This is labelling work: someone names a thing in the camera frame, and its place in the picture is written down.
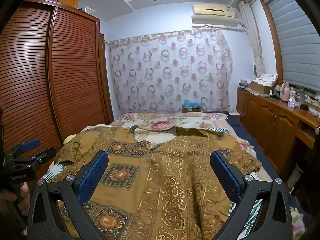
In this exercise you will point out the beige air conditioner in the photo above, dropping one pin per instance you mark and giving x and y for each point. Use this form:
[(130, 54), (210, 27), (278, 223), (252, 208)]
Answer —
[(215, 15)]

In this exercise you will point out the small box on wardrobe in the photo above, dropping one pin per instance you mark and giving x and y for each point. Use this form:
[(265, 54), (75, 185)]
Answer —
[(89, 10)]

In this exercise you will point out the row of toiletry bottles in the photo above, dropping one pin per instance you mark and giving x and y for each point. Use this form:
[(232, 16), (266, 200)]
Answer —
[(276, 92)]

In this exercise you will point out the small round fan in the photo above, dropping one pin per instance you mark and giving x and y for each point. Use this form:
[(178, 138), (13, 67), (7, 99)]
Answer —
[(255, 70)]

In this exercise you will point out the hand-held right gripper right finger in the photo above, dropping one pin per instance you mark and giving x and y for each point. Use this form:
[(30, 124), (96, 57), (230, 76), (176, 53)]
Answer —
[(226, 180)]

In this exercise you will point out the wooden window frame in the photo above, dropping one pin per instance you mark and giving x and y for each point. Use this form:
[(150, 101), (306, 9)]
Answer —
[(271, 30)]

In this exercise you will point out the floral blanket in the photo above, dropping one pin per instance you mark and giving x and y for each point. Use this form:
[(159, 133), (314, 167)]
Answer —
[(155, 125)]

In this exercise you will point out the small black round object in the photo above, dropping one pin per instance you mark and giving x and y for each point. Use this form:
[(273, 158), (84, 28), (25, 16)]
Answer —
[(304, 106)]

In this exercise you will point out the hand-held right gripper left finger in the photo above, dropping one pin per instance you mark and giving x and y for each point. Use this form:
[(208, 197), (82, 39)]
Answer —
[(93, 177)]

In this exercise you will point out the person's left hand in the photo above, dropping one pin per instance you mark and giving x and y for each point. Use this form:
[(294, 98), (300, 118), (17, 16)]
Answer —
[(25, 197)]

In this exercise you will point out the white waste bin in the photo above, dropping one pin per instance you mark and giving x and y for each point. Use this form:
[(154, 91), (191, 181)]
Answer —
[(297, 175)]

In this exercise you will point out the lilac tissue pack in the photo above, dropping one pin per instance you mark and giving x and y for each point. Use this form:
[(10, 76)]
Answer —
[(293, 103)]

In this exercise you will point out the brown patterned shirt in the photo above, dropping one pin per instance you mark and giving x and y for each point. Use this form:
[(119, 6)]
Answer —
[(175, 180)]

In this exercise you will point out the palm leaf print sheet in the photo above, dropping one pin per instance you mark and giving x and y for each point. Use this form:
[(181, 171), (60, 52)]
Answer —
[(247, 220)]

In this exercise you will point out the wooden louvred wardrobe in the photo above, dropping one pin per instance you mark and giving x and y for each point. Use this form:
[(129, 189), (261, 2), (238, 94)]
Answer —
[(75, 67)]

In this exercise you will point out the cardboard box on sideboard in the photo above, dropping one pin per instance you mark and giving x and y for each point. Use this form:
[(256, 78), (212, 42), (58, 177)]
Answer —
[(260, 88)]

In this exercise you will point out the lilac bag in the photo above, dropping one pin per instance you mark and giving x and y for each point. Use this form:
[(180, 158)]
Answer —
[(244, 83)]

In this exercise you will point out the pink thermos jug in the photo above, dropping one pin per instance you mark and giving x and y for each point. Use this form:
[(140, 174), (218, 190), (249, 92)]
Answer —
[(287, 92)]

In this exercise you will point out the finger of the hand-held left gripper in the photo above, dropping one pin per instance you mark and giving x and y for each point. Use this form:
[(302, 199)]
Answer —
[(31, 143), (42, 153)]

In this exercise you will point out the pale yellow garment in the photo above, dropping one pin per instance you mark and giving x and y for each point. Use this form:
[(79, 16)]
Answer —
[(68, 139)]

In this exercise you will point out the crumpled blue cloth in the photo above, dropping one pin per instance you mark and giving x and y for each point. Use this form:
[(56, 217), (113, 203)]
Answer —
[(192, 103)]

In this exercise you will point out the cardboard box by bed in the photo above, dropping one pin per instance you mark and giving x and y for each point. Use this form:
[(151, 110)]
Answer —
[(191, 109)]

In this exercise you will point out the tied floral window curtain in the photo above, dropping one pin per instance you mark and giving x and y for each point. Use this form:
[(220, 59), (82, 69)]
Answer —
[(252, 35)]

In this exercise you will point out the grey window blind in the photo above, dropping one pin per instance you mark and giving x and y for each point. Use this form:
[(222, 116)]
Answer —
[(295, 42)]

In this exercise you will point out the circle print sheer curtain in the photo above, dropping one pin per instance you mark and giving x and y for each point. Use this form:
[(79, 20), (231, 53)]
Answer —
[(162, 75)]

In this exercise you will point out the wooden sideboard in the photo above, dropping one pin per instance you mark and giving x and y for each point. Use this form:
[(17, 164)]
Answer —
[(270, 120)]

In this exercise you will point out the navy bed sheet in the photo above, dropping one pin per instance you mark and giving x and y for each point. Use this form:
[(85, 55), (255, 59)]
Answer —
[(250, 135)]

